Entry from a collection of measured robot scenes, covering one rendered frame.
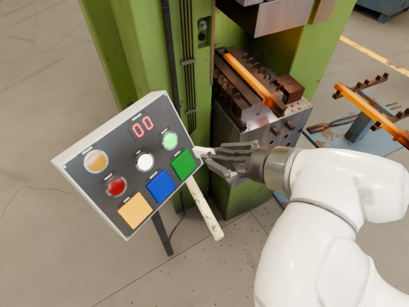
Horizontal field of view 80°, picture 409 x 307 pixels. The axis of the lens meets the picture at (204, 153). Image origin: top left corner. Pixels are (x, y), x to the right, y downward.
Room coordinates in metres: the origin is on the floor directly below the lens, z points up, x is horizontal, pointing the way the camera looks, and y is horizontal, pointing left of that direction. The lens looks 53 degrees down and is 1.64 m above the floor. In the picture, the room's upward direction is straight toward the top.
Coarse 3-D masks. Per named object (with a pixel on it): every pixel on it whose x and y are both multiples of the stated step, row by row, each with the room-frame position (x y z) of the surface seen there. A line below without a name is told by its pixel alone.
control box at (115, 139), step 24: (144, 96) 0.58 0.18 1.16; (168, 96) 0.56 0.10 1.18; (120, 120) 0.45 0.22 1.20; (144, 120) 0.47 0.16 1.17; (168, 120) 0.51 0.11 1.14; (96, 144) 0.37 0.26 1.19; (120, 144) 0.40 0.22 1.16; (144, 144) 0.43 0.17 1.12; (192, 144) 0.50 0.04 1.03; (72, 168) 0.31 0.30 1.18; (120, 168) 0.35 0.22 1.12; (168, 168) 0.41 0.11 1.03; (96, 192) 0.29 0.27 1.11; (144, 192) 0.33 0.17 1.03; (120, 216) 0.26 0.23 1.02
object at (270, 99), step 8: (232, 56) 1.06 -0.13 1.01; (232, 64) 1.01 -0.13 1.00; (240, 64) 1.00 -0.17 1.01; (240, 72) 0.94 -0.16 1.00; (248, 72) 0.93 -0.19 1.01; (248, 80) 0.89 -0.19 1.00; (256, 80) 0.87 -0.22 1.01; (256, 88) 0.83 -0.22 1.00; (264, 88) 0.82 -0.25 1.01; (264, 96) 0.78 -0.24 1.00; (272, 96) 0.76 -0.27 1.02; (272, 104) 0.74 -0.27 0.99; (280, 104) 0.71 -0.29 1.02; (280, 112) 0.70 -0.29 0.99
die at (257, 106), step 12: (228, 48) 1.16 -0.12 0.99; (216, 60) 1.05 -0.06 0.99; (240, 60) 1.05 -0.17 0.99; (216, 72) 0.97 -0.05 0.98; (228, 72) 0.96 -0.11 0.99; (252, 72) 0.95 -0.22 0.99; (240, 84) 0.87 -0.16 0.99; (264, 84) 0.87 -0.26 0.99; (228, 96) 0.82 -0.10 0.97; (240, 96) 0.81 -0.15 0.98; (252, 96) 0.79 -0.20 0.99; (240, 108) 0.73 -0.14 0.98; (252, 108) 0.74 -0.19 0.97; (264, 108) 0.77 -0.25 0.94
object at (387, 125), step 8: (336, 88) 0.88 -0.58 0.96; (344, 88) 0.86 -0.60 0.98; (344, 96) 0.83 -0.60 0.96; (352, 96) 0.81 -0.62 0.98; (360, 104) 0.76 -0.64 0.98; (368, 104) 0.76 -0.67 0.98; (368, 112) 0.72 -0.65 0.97; (376, 112) 0.71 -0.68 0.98; (376, 120) 0.68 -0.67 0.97; (384, 120) 0.67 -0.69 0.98; (384, 128) 0.64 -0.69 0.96; (392, 128) 0.63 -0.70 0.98; (400, 136) 0.59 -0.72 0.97; (408, 136) 0.58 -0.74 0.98; (408, 144) 0.56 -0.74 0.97
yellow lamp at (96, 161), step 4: (92, 156) 0.35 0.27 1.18; (96, 156) 0.35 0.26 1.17; (100, 156) 0.35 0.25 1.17; (104, 156) 0.36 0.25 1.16; (88, 160) 0.34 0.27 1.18; (92, 160) 0.34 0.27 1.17; (96, 160) 0.34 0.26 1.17; (100, 160) 0.35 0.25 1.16; (104, 160) 0.35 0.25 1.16; (88, 164) 0.33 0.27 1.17; (92, 164) 0.33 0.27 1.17; (96, 164) 0.33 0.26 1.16; (100, 164) 0.34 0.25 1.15; (104, 164) 0.34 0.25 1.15; (92, 168) 0.32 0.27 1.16; (96, 168) 0.33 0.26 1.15; (100, 168) 0.33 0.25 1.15
